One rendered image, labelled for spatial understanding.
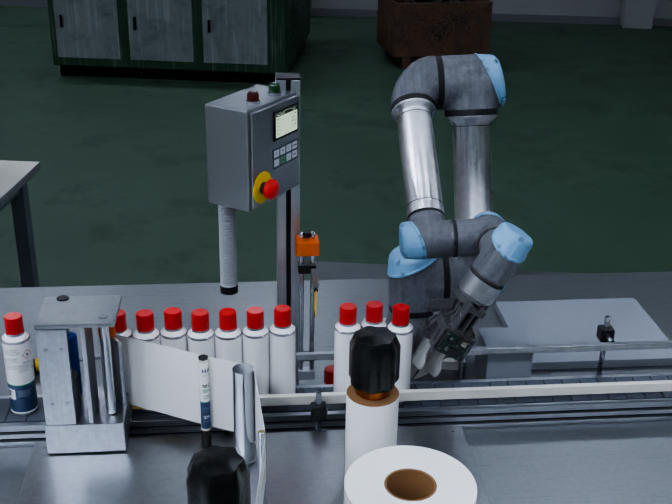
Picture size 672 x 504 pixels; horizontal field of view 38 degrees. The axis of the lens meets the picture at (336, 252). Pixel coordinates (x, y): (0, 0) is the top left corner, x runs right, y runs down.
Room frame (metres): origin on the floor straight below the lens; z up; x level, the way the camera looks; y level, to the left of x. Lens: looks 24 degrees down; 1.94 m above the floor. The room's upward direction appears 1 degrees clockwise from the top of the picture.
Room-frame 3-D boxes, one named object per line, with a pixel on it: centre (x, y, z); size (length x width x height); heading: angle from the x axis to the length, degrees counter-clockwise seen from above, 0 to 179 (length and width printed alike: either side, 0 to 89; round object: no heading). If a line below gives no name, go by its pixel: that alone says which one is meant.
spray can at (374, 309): (1.68, -0.08, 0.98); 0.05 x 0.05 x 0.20
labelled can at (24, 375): (1.60, 0.60, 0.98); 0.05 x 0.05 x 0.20
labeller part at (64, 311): (1.52, 0.45, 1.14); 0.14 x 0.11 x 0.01; 96
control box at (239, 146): (1.73, 0.15, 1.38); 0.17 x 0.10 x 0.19; 151
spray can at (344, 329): (1.67, -0.03, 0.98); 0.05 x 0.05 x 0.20
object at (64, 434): (1.52, 0.45, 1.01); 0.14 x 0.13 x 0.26; 96
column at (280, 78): (1.80, 0.10, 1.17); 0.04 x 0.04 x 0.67; 6
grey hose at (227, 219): (1.74, 0.21, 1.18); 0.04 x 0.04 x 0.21
